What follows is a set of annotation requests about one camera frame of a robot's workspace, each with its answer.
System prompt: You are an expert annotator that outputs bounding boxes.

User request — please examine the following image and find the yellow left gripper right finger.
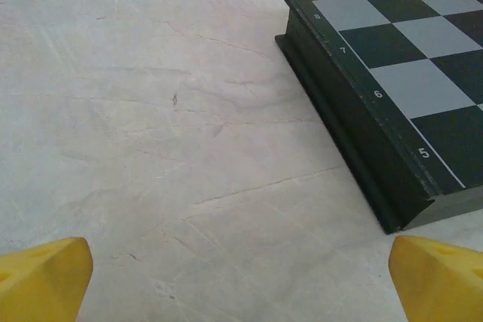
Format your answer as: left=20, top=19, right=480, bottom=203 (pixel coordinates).
left=388, top=235, right=483, bottom=322

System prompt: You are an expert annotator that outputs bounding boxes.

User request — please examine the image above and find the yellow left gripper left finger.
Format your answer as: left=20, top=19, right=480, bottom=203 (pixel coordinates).
left=0, top=236, right=94, bottom=322

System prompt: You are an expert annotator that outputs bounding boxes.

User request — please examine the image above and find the black and grey chessboard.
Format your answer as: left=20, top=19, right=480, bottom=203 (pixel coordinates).
left=274, top=0, right=483, bottom=235

